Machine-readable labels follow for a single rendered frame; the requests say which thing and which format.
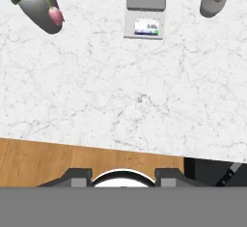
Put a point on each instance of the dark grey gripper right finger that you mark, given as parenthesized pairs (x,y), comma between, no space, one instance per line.
(167,176)

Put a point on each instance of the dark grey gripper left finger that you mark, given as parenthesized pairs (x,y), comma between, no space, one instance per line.
(77,176)

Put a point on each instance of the wooden cupboard front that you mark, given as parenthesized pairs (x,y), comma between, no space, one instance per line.
(64,161)

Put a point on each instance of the white plate with black rim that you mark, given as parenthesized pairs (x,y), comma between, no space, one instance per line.
(123,178)

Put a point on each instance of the dark open drawer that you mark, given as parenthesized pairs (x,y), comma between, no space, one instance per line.
(218,173)

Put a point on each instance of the grey kitchen scale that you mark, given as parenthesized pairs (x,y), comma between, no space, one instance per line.
(146,8)

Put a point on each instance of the grey plant pot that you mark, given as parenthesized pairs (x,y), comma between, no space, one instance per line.
(40,8)

